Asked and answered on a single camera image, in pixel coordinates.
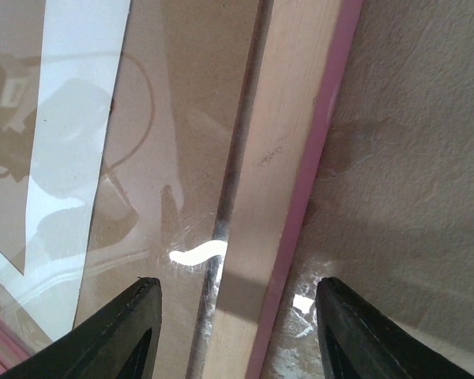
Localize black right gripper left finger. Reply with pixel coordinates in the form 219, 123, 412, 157
0, 277, 162, 379

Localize pink wooden picture frame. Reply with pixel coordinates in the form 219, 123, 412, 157
0, 1, 361, 378

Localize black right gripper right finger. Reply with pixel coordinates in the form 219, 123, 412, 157
315, 277, 473, 378

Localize transparent plastic sheet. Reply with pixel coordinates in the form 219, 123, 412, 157
0, 0, 269, 379

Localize white mat board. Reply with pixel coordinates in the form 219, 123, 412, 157
0, 1, 130, 342

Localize brown cardboard backing board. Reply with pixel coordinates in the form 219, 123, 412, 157
0, 0, 269, 379

